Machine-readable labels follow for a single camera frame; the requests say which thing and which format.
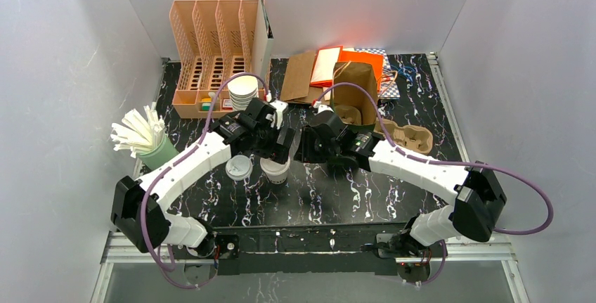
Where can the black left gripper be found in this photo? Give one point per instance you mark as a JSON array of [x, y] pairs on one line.
[[277, 145]]

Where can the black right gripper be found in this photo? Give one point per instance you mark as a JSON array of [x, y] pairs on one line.
[[315, 147]]

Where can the single white paper cup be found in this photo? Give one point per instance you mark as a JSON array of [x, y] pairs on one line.
[[275, 172]]

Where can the single pulp cup carrier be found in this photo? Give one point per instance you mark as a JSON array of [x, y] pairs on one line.
[[349, 114]]

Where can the green paper bag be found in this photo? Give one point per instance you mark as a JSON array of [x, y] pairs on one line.
[[362, 75]]

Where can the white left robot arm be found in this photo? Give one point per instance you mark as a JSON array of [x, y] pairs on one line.
[[139, 208]]

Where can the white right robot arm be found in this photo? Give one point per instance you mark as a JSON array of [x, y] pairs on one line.
[[473, 196]]

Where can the white cup lid stack front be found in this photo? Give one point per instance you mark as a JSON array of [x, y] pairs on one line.
[[239, 167]]

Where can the brown kraft paper bag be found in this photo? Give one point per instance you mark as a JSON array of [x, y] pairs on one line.
[[296, 84]]

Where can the stack of white paper cups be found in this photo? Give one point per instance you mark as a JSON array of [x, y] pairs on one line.
[[242, 90]]

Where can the orange paper bag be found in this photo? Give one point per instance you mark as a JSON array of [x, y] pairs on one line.
[[324, 66]]

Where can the checkered blue white bag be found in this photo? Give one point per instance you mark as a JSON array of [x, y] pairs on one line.
[[386, 84]]

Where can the stack of pulp cup carriers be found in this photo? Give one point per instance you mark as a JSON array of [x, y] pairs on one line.
[[415, 138]]

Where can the green straw holder cup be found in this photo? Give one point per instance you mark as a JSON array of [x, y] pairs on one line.
[[160, 155]]

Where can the peach plastic file organizer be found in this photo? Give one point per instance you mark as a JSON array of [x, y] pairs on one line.
[[215, 40]]

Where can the bundle of white wrapped straws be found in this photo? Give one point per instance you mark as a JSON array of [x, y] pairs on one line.
[[139, 133]]

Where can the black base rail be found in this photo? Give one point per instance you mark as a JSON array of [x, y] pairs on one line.
[[327, 248]]

